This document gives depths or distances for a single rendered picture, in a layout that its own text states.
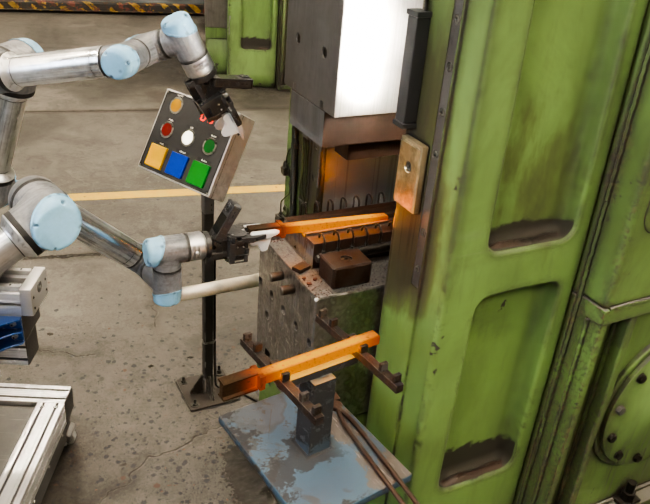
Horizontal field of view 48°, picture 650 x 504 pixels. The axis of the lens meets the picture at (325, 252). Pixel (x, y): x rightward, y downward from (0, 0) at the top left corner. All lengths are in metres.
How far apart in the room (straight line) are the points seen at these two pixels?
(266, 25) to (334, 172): 4.66
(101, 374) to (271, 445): 1.46
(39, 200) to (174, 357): 1.64
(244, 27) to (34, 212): 5.29
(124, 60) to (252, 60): 5.10
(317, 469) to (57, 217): 0.81
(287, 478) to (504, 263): 0.72
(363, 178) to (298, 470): 0.97
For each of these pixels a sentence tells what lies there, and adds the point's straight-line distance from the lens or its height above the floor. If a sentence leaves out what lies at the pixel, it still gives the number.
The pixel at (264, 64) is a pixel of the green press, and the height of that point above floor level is 0.21.
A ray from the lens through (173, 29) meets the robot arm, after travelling 1.85.
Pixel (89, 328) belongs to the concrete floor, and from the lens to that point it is 3.42.
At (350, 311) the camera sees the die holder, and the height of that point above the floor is 0.85.
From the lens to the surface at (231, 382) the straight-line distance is 1.53.
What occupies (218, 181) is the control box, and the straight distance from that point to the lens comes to 2.32.
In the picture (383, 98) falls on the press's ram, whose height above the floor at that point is 1.41.
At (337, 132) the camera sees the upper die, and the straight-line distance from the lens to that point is 1.88.
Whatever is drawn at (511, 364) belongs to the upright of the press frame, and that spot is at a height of 0.70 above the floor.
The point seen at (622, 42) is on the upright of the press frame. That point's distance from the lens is 1.80.
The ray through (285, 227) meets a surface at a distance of 1.98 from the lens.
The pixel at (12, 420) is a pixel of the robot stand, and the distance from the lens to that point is 2.68.
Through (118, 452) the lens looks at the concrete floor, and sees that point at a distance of 2.80.
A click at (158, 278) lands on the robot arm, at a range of 1.92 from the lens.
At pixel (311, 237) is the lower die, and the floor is 0.99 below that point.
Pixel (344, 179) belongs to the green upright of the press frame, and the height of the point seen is 1.05.
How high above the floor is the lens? 1.92
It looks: 29 degrees down
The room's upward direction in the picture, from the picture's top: 5 degrees clockwise
